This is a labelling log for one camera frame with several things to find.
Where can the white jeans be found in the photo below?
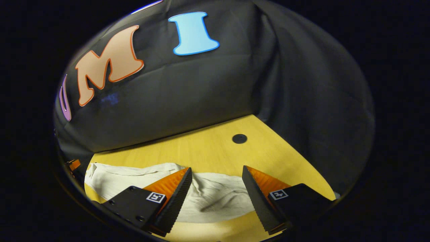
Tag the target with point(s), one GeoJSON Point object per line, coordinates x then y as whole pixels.
{"type": "Point", "coordinates": [215, 198]}

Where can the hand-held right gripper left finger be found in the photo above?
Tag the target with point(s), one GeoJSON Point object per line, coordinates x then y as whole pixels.
{"type": "Point", "coordinates": [176, 201]}

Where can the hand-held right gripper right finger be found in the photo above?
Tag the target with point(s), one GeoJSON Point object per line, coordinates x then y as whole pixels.
{"type": "Point", "coordinates": [257, 198]}

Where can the black backdrop cloth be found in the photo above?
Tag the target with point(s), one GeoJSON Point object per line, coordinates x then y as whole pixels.
{"type": "Point", "coordinates": [208, 90]}

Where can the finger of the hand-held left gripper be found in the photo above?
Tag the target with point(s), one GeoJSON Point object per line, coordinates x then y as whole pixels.
{"type": "Point", "coordinates": [74, 164]}

